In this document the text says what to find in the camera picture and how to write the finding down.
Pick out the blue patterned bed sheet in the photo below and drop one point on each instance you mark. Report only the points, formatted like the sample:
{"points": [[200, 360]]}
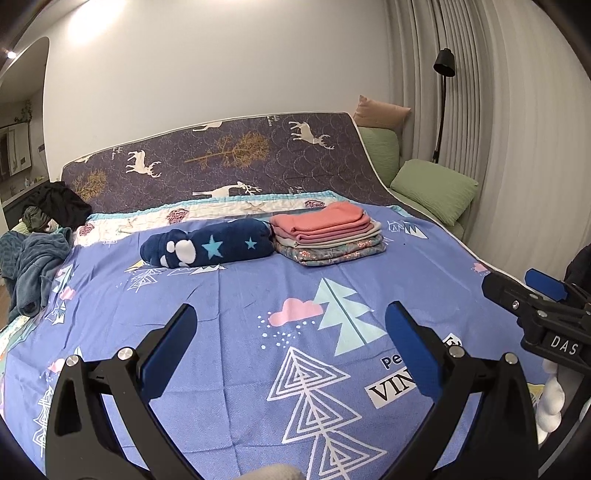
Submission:
{"points": [[289, 364]]}

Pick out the green pillow near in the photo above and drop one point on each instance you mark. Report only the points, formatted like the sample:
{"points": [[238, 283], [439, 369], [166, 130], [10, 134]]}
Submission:
{"points": [[446, 193]]}

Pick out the green pillow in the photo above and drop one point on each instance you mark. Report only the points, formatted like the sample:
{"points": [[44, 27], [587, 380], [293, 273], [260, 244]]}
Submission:
{"points": [[383, 148], [446, 193]]}

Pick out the black clothing pile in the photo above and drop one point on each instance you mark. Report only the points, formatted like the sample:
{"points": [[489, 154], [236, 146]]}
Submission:
{"points": [[54, 201]]}

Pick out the green pillow far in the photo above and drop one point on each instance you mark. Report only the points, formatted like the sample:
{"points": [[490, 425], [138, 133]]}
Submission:
{"points": [[383, 148]]}

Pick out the peach pillow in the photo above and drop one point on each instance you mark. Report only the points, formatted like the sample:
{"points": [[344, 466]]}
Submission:
{"points": [[375, 114]]}

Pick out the stack of folded clothes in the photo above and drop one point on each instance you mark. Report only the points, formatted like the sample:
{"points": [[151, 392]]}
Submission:
{"points": [[339, 233]]}

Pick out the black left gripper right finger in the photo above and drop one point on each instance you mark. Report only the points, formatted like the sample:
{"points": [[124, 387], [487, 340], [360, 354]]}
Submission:
{"points": [[481, 424]]}

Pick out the teal fleece blanket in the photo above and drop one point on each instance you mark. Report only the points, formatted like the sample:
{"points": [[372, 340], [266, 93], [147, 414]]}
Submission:
{"points": [[28, 266]]}

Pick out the rolled navy star blanket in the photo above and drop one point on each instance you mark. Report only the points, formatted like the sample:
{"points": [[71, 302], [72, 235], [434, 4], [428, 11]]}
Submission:
{"points": [[225, 242]]}

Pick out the dark deer print mattress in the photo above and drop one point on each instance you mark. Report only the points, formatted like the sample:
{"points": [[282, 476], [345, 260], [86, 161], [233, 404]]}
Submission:
{"points": [[289, 153]]}

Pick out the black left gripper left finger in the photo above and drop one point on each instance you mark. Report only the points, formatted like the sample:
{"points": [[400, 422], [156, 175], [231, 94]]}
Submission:
{"points": [[80, 440]]}

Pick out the white quilt strip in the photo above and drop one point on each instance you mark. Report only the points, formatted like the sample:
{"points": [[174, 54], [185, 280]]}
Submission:
{"points": [[110, 228]]}

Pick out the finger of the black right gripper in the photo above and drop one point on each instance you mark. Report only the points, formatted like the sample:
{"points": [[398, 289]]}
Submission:
{"points": [[546, 285]]}

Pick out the black floor lamp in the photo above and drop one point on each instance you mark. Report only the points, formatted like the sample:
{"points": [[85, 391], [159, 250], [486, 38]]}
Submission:
{"points": [[445, 67]]}

